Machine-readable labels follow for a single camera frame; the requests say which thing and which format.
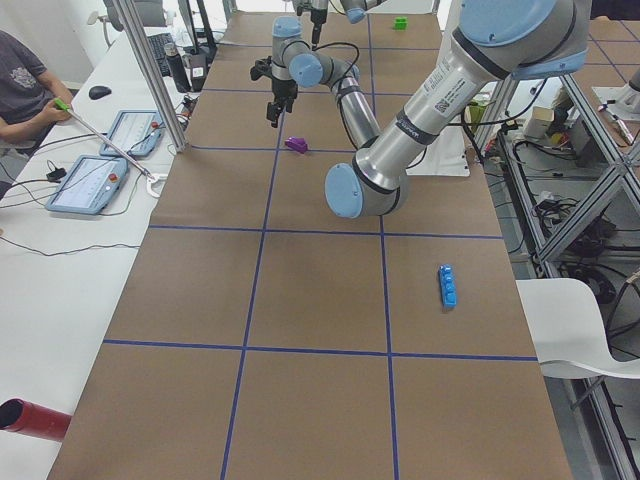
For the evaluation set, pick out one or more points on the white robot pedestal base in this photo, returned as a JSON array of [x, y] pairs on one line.
[[445, 156]]

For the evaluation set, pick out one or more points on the red cylinder tube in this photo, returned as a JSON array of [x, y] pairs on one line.
[[34, 420]]

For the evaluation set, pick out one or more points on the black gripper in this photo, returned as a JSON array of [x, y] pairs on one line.
[[283, 88], [316, 21]]

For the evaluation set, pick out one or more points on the green two-stud block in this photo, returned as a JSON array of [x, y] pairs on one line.
[[400, 23]]

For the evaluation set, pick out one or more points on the blue teach pendant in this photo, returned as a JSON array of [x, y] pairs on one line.
[[89, 186], [136, 131]]

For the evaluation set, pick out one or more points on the black computer mouse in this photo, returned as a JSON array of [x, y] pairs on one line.
[[98, 92]]

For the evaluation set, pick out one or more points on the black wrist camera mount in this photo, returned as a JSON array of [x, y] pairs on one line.
[[261, 68]]

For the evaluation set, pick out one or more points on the blue teach pendant far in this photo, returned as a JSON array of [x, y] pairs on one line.
[[136, 131]]

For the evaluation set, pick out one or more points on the green handled reacher stick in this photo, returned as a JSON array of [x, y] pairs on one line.
[[151, 178]]

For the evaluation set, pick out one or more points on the long blue four-stud brick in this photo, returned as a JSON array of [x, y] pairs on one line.
[[448, 288]]

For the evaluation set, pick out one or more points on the seated person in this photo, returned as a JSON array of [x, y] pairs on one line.
[[28, 93]]

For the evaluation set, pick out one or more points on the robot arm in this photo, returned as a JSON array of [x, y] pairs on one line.
[[493, 40], [354, 10]]

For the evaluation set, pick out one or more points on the purple trapezoid block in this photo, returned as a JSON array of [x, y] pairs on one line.
[[297, 144]]

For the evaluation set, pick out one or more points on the black keyboard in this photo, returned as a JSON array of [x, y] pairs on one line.
[[157, 44]]

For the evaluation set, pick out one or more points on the aluminium frame post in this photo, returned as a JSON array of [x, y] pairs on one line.
[[137, 37]]

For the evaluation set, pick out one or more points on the black water bottle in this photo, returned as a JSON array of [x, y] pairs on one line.
[[176, 68]]

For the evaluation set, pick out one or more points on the blue teach pendant near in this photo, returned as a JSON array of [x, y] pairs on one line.
[[89, 186]]

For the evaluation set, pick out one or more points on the white chair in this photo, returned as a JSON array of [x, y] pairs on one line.
[[567, 330]]

